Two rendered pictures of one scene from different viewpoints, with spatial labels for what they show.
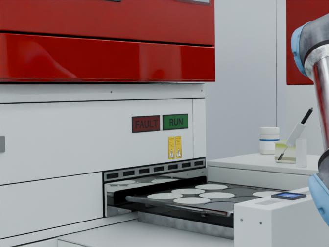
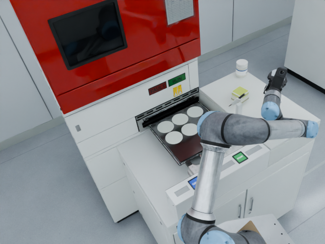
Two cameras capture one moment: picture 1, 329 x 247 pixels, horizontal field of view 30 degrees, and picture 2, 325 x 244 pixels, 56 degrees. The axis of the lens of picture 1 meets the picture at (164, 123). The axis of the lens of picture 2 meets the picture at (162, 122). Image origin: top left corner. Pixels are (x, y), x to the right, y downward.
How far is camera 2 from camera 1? 121 cm
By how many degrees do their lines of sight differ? 45
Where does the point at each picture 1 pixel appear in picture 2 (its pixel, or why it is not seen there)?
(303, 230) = not seen: hidden behind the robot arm
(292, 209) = (190, 198)
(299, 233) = not seen: hidden behind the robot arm
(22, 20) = (68, 85)
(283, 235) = (184, 207)
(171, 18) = (165, 38)
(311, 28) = (206, 125)
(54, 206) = (112, 137)
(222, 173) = (205, 98)
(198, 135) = (192, 79)
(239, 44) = not seen: outside the picture
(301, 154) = (238, 112)
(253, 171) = (217, 106)
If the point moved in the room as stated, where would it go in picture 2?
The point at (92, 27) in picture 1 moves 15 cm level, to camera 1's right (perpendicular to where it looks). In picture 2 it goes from (111, 68) to (140, 70)
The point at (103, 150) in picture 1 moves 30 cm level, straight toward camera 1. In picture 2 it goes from (133, 109) to (118, 148)
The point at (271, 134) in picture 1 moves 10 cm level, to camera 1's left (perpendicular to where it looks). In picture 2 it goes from (242, 67) to (225, 66)
